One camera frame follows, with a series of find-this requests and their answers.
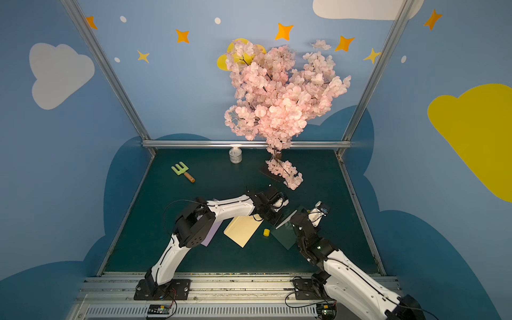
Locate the cream yellow envelope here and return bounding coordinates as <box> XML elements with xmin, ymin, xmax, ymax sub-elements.
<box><xmin>223</xmin><ymin>215</ymin><xmax>263</xmax><ymax>248</ymax></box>

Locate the dark green envelope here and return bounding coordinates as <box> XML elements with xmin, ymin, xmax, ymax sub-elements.
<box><xmin>271</xmin><ymin>206</ymin><xmax>307</xmax><ymax>250</ymax></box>

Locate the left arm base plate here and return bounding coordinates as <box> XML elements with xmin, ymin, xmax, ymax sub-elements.
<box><xmin>133</xmin><ymin>279</ymin><xmax>191</xmax><ymax>301</ymax></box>

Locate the purple envelope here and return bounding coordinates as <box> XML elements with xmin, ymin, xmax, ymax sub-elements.
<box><xmin>201</xmin><ymin>221</ymin><xmax>222</xmax><ymax>247</ymax></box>

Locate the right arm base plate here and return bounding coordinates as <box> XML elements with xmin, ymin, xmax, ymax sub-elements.
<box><xmin>291</xmin><ymin>277</ymin><xmax>330</xmax><ymax>301</ymax></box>

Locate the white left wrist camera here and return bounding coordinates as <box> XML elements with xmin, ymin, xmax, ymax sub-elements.
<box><xmin>269</xmin><ymin>191</ymin><xmax>289</xmax><ymax>212</ymax></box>

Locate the left green circuit board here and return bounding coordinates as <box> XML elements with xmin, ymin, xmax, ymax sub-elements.
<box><xmin>146</xmin><ymin>304</ymin><xmax>173</xmax><ymax>319</ymax></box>

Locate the silver tin can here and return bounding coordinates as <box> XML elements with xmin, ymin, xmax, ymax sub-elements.
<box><xmin>229</xmin><ymin>147</ymin><xmax>243</xmax><ymax>164</ymax></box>

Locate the left aluminium frame post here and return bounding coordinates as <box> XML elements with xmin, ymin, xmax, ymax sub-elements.
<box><xmin>61</xmin><ymin>0</ymin><xmax>151</xmax><ymax>140</ymax></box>

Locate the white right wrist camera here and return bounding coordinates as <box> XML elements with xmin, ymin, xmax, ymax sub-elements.
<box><xmin>308</xmin><ymin>201</ymin><xmax>331</xmax><ymax>227</ymax></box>

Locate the aluminium frame post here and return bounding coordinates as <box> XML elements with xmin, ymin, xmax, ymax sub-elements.
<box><xmin>341</xmin><ymin>0</ymin><xmax>415</xmax><ymax>145</ymax></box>
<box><xmin>61</xmin><ymin>0</ymin><xmax>151</xmax><ymax>140</ymax></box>

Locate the right green circuit board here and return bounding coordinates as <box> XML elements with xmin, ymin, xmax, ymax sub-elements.
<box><xmin>316</xmin><ymin>303</ymin><xmax>337</xmax><ymax>320</ymax></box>

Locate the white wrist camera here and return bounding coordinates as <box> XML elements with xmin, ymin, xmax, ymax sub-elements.
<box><xmin>308</xmin><ymin>201</ymin><xmax>331</xmax><ymax>227</ymax></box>
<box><xmin>269</xmin><ymin>191</ymin><xmax>289</xmax><ymax>212</ymax></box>

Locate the right aluminium frame post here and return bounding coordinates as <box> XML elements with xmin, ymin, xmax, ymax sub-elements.
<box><xmin>341</xmin><ymin>0</ymin><xmax>415</xmax><ymax>145</ymax></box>

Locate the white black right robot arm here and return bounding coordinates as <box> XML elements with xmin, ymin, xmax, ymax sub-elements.
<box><xmin>291</xmin><ymin>212</ymin><xmax>426</xmax><ymax>319</ymax></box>

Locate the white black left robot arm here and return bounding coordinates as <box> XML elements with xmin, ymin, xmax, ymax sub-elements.
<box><xmin>134</xmin><ymin>186</ymin><xmax>289</xmax><ymax>300</ymax></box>

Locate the aluminium front mounting rail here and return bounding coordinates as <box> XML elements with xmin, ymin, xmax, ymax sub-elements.
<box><xmin>67</xmin><ymin>273</ymin><xmax>323</xmax><ymax>319</ymax></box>

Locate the pink cherry blossom tree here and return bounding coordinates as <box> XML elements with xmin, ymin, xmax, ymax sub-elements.
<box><xmin>224</xmin><ymin>39</ymin><xmax>351</xmax><ymax>190</ymax></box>

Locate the green circuit board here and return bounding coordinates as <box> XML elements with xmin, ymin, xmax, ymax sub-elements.
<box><xmin>146</xmin><ymin>304</ymin><xmax>173</xmax><ymax>319</ymax></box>
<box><xmin>316</xmin><ymin>303</ymin><xmax>337</xmax><ymax>320</ymax></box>

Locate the yellow-green garden fork wooden handle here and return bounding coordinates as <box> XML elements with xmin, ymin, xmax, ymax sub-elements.
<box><xmin>171</xmin><ymin>161</ymin><xmax>195</xmax><ymax>183</ymax></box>

